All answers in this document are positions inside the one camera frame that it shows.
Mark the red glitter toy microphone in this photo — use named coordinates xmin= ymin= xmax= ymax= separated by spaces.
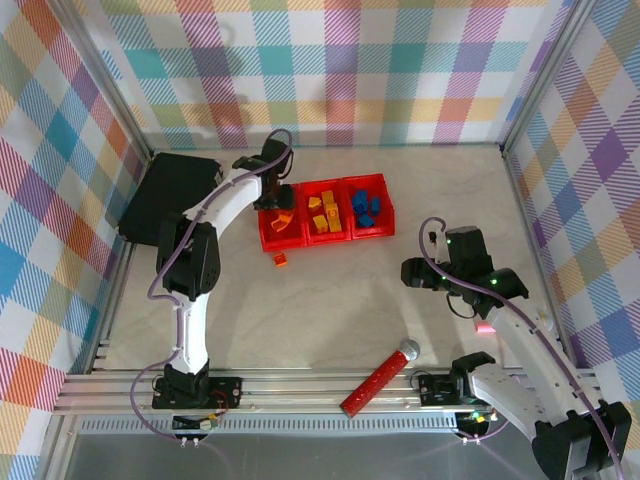
xmin=339 ymin=338 xmax=421 ymax=419

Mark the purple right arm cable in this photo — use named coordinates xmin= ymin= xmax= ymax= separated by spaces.
xmin=418 ymin=216 xmax=626 ymax=480

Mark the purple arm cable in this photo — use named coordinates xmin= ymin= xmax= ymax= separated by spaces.
xmin=129 ymin=128 xmax=294 ymax=444
xmin=418 ymin=216 xmax=626 ymax=480

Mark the aluminium side rail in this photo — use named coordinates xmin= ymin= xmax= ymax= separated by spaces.
xmin=87 ymin=149 xmax=154 ymax=374
xmin=499 ymin=144 xmax=574 ymax=369

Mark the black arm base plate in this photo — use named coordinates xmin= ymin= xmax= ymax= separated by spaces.
xmin=207 ymin=377 xmax=245 ymax=410
xmin=417 ymin=373 xmax=454 ymax=407

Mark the black case with metal handle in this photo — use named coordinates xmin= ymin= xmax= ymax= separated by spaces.
xmin=117 ymin=152 xmax=226 ymax=249

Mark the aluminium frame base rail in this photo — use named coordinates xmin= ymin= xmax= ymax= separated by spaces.
xmin=53 ymin=368 xmax=601 ymax=416

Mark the slotted grey cable duct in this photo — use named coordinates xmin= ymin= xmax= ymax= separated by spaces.
xmin=172 ymin=417 xmax=461 ymax=434

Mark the aluminium frame post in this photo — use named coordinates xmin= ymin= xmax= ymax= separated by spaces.
xmin=499 ymin=0 xmax=594 ymax=159
xmin=62 ymin=0 xmax=154 ymax=159

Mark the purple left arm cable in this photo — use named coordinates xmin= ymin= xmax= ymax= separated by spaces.
xmin=129 ymin=128 xmax=294 ymax=444

